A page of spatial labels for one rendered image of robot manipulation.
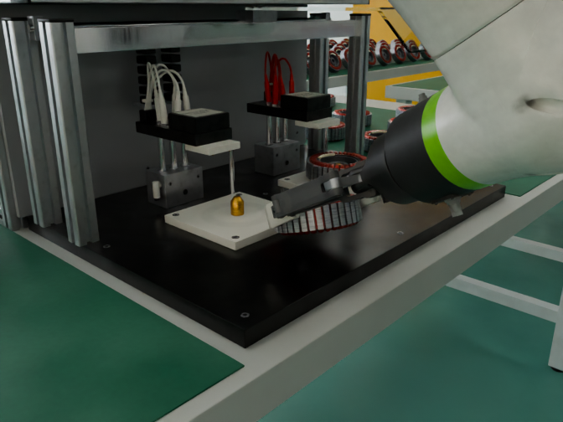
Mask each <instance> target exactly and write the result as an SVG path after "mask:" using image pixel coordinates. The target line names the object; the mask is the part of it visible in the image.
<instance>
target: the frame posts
mask: <svg viewBox="0 0 563 422"><path fill-rule="evenodd" d="M349 16H350V18H349V20H355V19H357V20H358V36H353V37H349V61H348V82H347V104H346V125H345V147H344V151H345V152H351V153H352V152H354V153H358V154H361V155H364V131H365V114H366V98H367V81H368V64H369V32H370V16H371V13H351V14H350V15H349ZM1 19H2V22H3V32H4V38H5V43H6V48H7V54H8V63H9V69H10V75H11V80H12V85H13V95H14V100H15V106H16V111H17V117H18V126H19V131H20V137H21V142H22V148H23V158H24V163H25V168H26V173H27V179H28V189H29V194H30V200H31V205H32V210H33V216H34V223H35V224H39V225H40V226H41V227H43V228H46V227H49V226H51V224H60V223H63V219H62V213H61V207H60V200H59V190H58V183H57V177H56V171H55V165H54V154H53V148H52V141H51V135H50V129H49V118H48V112H47V106H46V100H45V93H44V82H43V76H42V70H41V64H40V58H39V47H38V41H33V40H30V35H29V33H28V32H27V30H26V24H27V23H28V19H27V18H25V17H21V18H1ZM37 20H38V23H39V34H40V40H41V46H42V52H43V59H44V70H45V76H46V82H47V88H48V95H49V106H50V112H51V118H52V124H53V131H54V142H55V148H56V154H57V161H58V167H59V178H60V184H61V190H62V197H63V203H64V209H65V220H66V226H67V233H68V239H69V242H71V243H75V245H77V246H79V247H81V246H84V245H87V242H89V241H90V242H92V243H94V242H96V241H99V240H100V238H99V231H98V224H97V217H96V204H95V196H94V189H93V182H92V175H91V168H90V154H89V147H88V140H87V133H86V125H85V112H84V105H83V98H82V90H81V83H80V70H79V63H78V55H77V48H76V41H75V28H74V19H73V18H38V19H37ZM328 51H329V38H325V39H310V49H309V92H315V93H322V94H327V93H328ZM321 148H322V149H324V128H322V129H321V130H319V129H313V128H309V127H308V149H314V150H317V151H319V150H321Z"/></svg>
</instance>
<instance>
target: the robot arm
mask: <svg viewBox="0 0 563 422"><path fill-rule="evenodd" d="M388 1H389V3H390V4H391V5H392V6H393V8H394V9H395V10H396V11H397V13H398V14H399V15H400V16H401V17H402V18H403V20H404V21H405V22H406V24H407V25H408V26H409V28H410V29H411V30H412V32H413V33H414V34H415V36H416V37H417V38H418V39H419V40H420V42H421V43H422V45H423V46H424V48H425V49H426V51H427V52H428V54H429V55H430V56H431V57H432V59H433V60H434V62H435V63H436V66H437V67H438V69H439V70H440V71H441V73H442V75H443V77H444V79H445V80H446V82H447V83H448V86H447V87H445V88H443V89H442V90H439V91H438V92H437V93H435V94H434V95H431V96H430V97H428V98H427V95H426V94H425V93H421V94H419V98H418V99H419V102H418V104H416V105H414V106H412V107H411V108H410V109H408V110H407V111H404V112H403V113H401V114H399V115H398V116H397V117H396V118H395V119H394V120H393V121H392V122H391V123H390V126H389V128H388V130H387V132H386V133H384V134H383V135H381V136H379V137H377V138H376V139H375V140H374V142H373V143H372V145H371V146H370V148H369V152H368V156H367V158H366V159H365V160H363V161H360V162H357V163H356V164H355V165H354V166H353V167H349V168H346V169H344V170H341V171H338V170H331V171H329V172H328V173H326V174H324V175H322V176H321V177H319V178H316V179H313V180H312V181H309V182H307V183H304V184H301V185H299V186H296V187H295V188H291V189H288V188H282V189H281V193H279V194H274V196H271V201H272V202H271V203H269V204H267V205H265V207H264V209H265V212H266V217H267V221H268V224H269V228H270V229H274V228H276V227H278V226H280V225H282V224H285V223H287V222H289V221H292V220H294V219H297V218H299V217H300V216H301V214H300V213H303V212H306V211H309V210H312V209H315V208H319V207H322V206H324V205H328V204H331V203H335V202H337V201H341V202H342V203H350V202H353V201H356V200H359V199H360V205H361V208H362V207H365V206H367V205H370V204H372V203H375V202H378V201H380V195H381V197H382V200H383V203H388V202H393V203H398V204H408V203H414V202H416V201H421V202H423V203H431V204H435V205H438V203H442V202H445V203H447V205H449V208H450V210H451V212H452V217H456V216H458V215H462V214H463V213H462V208H461V205H460V202H461V198H462V197H463V196H466V195H468V196H471V195H472V194H471V193H474V191H476V190H479V189H481V188H485V187H487V186H490V185H493V184H495V183H501V182H503V181H507V180H510V179H514V178H523V177H529V176H539V175H556V174H562V173H563V0H388ZM347 175H348V176H347ZM346 176H347V177H346ZM349 186H351V188H348V187H349ZM350 193H352V194H354V195H352V196H350Z"/></svg>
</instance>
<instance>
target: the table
mask: <svg viewBox="0 0 563 422"><path fill-rule="evenodd" d="M375 45H376V49H374V48H375ZM390 47H391V48H390ZM309 49H310V43H309V44H307V91H308V92H309ZM374 51H375V54H374ZM420 54H421V57H422V58H423V59H419V58H420ZM338 55H340V57H339V56H338ZM375 56H376V57H375ZM391 56H392V57H391ZM406 56H407V58H408V59H409V61H405V60H406ZM329 57H330V58H329ZM376 59H377V60H378V62H379V63H380V64H377V65H376ZM392 59H393V60H394V61H395V63H391V60H392ZM348 61H349V40H348V39H342V40H341V41H340V42H339V43H337V42H336V41H335V40H334V39H330V40H329V51H328V89H330V88H335V87H340V86H344V92H343V96H347V82H348ZM342 64H343V66H344V67H345V68H346V69H341V68H342ZM438 70H439V69H438V67H437V66H436V63H435V62H434V60H433V59H432V57H431V56H430V55H429V54H428V52H427V51H426V52H418V53H410V54H409V53H408V52H407V50H406V49H405V50H404V46H403V45H402V43H401V42H400V40H399V39H394V40H392V41H391V42H390V46H389V45H388V43H387V42H386V41H385V40H383V39H381V40H380V41H379V42H377V43H376V42H375V41H374V40H373V39H369V64H368V81H367V82H371V81H376V80H386V79H391V78H396V77H401V76H407V75H417V74H422V73H427V72H432V71H438Z"/></svg>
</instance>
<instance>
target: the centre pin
mask: <svg viewBox="0 0 563 422"><path fill-rule="evenodd" d="M230 213H231V215H233V216H241V215H243V214H244V200H243V199H242V198H241V196H239V195H235V196H234V197H233V198H232V199H231V201H230Z"/></svg>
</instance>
